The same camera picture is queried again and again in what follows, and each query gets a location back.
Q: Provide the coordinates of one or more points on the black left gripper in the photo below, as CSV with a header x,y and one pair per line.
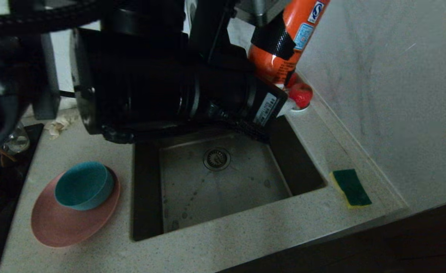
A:
x,y
219,38

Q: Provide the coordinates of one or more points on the orange detergent bottle yellow cap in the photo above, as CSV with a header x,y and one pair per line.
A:
x,y
279,68

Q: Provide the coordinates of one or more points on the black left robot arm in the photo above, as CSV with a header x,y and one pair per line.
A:
x,y
150,94

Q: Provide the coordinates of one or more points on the stainless steel sink basin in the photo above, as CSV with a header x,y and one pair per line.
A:
x,y
226,189

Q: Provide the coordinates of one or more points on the green and yellow sponge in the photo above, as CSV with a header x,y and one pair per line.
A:
x,y
352,187

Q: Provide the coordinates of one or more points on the red apple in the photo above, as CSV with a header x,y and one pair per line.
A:
x,y
302,96

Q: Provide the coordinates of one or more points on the small white dish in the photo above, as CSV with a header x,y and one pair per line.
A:
x,y
297,110

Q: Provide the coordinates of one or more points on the round metal drain strainer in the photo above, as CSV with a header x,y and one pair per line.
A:
x,y
216,159

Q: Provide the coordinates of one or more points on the crumpled beige tissue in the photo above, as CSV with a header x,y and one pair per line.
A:
x,y
57,127

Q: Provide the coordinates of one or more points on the teal bowl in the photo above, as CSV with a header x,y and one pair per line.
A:
x,y
83,185

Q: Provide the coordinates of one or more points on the clear glass measuring cup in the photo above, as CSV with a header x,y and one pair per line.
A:
x,y
18,142

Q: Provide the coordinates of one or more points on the pink plate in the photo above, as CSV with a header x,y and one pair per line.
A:
x,y
61,229

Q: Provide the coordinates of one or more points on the wooden chopstick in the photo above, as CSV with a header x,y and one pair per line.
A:
x,y
8,155

